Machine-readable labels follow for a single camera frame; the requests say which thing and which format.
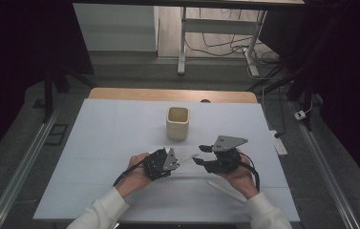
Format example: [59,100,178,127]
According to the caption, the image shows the white cabinet panel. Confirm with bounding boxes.
[73,3,159,52]

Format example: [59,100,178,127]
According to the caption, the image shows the white paper table cover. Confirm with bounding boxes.
[32,98,302,223]

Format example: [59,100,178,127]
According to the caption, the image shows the tangled black floor cables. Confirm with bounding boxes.
[185,8,281,66]

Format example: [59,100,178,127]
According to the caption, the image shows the white metal desk frame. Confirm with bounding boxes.
[177,6,268,77]

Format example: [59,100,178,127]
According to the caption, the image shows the small white adapter with cable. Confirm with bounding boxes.
[293,100,315,121]

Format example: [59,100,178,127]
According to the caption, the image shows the black curtain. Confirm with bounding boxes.
[0,0,95,175]
[258,0,360,199]

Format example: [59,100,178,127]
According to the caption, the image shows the black tripod stand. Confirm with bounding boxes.
[41,61,98,124]
[246,61,317,132]

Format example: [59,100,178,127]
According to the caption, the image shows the black floor plate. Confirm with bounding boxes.
[44,123,69,147]

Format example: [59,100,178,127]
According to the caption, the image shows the beige square cup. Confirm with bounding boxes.
[165,106,191,142]

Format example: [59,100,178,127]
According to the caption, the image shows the metal floor rail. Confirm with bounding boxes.
[0,108,61,229]
[289,100,360,229]

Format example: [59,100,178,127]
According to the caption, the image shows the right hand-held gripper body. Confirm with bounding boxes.
[205,135,249,175]

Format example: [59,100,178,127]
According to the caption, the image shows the person's right hand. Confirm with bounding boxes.
[218,148,261,200]

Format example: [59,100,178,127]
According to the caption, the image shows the white power strip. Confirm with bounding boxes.
[268,129,288,156]

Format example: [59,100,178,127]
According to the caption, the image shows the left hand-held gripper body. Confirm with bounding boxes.
[142,147,180,182]

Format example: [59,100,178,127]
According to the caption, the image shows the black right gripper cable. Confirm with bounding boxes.
[239,152,262,193]

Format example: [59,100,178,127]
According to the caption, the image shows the person's left hand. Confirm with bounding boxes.
[115,153,154,198]

